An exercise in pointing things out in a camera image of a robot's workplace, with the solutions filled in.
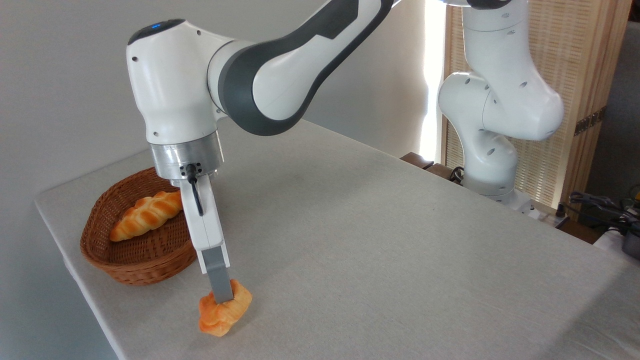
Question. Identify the brown wooden furniture piece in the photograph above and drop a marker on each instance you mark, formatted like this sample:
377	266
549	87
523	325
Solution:
417	160

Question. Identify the long braided bread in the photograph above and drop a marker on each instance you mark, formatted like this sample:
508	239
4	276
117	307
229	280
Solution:
145	215

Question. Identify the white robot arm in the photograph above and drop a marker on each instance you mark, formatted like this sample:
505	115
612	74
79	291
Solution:
175	90

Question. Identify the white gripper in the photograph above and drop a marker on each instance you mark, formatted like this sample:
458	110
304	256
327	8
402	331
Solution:
205	220

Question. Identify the brown wicker basket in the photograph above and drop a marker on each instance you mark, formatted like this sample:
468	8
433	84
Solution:
140	272

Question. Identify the dark metal screen hinge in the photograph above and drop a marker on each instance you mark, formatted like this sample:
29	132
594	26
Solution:
589	121

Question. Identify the round twisted bread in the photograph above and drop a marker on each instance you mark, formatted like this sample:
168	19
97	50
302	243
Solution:
225	317

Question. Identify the black plug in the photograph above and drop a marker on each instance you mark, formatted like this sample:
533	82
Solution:
561	212

